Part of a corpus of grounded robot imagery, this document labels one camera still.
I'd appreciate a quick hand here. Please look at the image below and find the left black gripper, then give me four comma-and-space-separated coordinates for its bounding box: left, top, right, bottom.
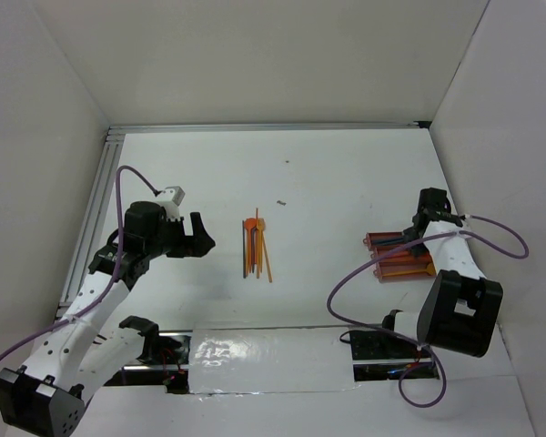
146, 212, 216, 259

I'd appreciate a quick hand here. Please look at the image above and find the blue spoon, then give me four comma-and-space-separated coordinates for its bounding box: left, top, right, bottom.
372, 234, 404, 245

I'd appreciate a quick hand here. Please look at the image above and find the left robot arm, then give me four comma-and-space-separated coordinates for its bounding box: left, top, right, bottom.
0, 201, 216, 436

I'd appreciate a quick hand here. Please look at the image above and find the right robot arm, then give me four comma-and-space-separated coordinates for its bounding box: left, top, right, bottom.
403, 188, 503, 358

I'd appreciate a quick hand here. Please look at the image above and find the orange spoon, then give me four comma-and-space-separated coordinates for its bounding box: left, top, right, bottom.
244, 218, 259, 275

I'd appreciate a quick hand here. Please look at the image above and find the yellow fork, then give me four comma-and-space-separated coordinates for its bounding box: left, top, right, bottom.
258, 218, 273, 283

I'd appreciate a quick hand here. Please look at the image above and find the pink top container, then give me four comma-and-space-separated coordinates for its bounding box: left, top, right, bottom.
363, 232, 405, 249

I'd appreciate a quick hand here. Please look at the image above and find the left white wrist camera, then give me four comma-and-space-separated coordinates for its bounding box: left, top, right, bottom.
156, 186, 185, 222

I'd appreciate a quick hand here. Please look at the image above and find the aluminium frame rail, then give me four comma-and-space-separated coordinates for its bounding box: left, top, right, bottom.
108, 120, 432, 135

